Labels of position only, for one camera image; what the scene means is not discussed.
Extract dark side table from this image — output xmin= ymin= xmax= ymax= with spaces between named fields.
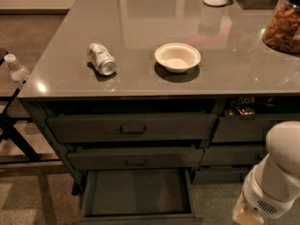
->
xmin=0 ymin=48 xmax=58 ymax=164

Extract drawer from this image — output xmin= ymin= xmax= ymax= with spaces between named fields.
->
xmin=193 ymin=167 xmax=248 ymax=185
xmin=47 ymin=112 xmax=217 ymax=143
xmin=201 ymin=144 xmax=265 ymax=166
xmin=67 ymin=146 xmax=203 ymax=171
xmin=213 ymin=113 xmax=300 ymax=143
xmin=78 ymin=169 xmax=203 ymax=225

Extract dark cabinet frame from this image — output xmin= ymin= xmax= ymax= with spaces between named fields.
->
xmin=21 ymin=89 xmax=299 ymax=194

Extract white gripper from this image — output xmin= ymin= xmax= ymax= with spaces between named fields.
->
xmin=232 ymin=155 xmax=300 ymax=225

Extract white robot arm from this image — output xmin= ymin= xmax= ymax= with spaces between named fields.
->
xmin=232 ymin=121 xmax=300 ymax=225

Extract white paper bowl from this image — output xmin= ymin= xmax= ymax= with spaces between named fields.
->
xmin=155 ymin=43 xmax=202 ymax=73

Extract clear plastic water bottle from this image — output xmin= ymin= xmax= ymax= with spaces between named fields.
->
xmin=4 ymin=53 xmax=30 ymax=89

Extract snack bags in drawer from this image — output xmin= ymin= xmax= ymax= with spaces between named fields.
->
xmin=226 ymin=97 xmax=275 ymax=115

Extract jar of snacks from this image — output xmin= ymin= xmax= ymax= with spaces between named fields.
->
xmin=262 ymin=0 xmax=300 ymax=53

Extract silver soda can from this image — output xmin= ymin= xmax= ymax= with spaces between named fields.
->
xmin=87 ymin=43 xmax=116 ymax=76

